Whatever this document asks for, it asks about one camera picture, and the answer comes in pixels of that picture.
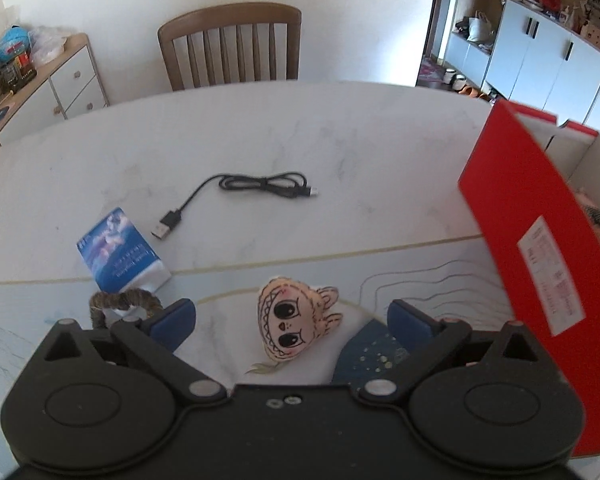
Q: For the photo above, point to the wooden slat-back chair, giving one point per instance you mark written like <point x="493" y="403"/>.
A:
<point x="235" y="42"/>

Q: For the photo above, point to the blue tissue pack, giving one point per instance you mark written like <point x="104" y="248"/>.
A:
<point x="119" y="258"/>

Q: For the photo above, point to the red and white cardboard box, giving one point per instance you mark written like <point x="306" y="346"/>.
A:
<point x="526" y="182"/>

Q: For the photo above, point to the cartoon face plush keychain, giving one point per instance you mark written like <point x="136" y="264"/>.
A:
<point x="292" y="317"/>

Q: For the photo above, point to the white drawer sideboard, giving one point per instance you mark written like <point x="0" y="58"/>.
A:
<point x="65" y="88"/>

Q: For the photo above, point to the white tall cabinet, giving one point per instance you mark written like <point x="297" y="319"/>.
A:
<point x="534" y="61"/>

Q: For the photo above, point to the white handbag on shelf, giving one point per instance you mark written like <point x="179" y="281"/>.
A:
<point x="479" y="28"/>

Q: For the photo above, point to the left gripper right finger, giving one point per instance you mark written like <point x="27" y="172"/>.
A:
<point x="410" y="327"/>

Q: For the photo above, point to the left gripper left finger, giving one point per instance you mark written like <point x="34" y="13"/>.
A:
<point x="171" y="326"/>

